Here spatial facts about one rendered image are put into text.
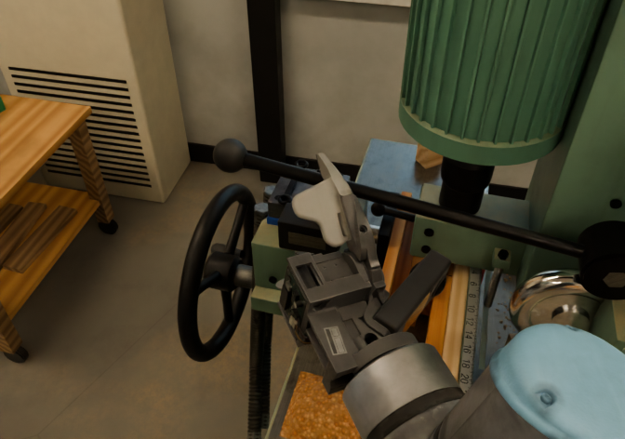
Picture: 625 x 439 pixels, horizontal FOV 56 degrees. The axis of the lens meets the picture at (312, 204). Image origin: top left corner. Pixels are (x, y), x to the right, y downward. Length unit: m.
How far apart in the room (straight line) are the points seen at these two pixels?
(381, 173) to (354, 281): 0.50
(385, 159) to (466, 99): 0.48
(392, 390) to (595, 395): 0.17
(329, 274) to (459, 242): 0.25
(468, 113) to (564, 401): 0.31
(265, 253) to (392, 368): 0.37
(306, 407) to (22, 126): 1.48
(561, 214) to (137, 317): 1.55
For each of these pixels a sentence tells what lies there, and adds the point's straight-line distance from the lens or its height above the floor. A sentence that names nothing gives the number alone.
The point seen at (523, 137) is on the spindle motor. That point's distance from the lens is 0.60.
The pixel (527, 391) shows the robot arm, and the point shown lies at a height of 1.25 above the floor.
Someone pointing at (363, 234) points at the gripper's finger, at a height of 1.15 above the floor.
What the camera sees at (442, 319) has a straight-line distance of 0.75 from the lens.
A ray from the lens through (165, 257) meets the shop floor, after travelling 2.15.
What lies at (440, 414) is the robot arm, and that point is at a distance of 0.46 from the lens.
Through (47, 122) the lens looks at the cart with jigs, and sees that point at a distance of 1.97.
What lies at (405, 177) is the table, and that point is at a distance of 1.00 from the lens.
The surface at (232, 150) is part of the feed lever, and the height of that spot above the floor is 1.18.
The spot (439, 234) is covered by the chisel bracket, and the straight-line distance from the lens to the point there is 0.74.
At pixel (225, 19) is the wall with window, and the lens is 2.16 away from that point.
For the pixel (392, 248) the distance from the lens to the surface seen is 0.76.
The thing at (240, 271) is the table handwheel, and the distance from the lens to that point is 0.94.
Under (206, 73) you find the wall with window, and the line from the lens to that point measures 2.30.
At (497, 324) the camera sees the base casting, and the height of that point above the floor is 0.80.
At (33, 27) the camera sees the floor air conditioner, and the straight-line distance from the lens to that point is 2.16.
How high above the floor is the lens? 1.52
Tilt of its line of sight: 42 degrees down
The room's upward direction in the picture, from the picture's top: straight up
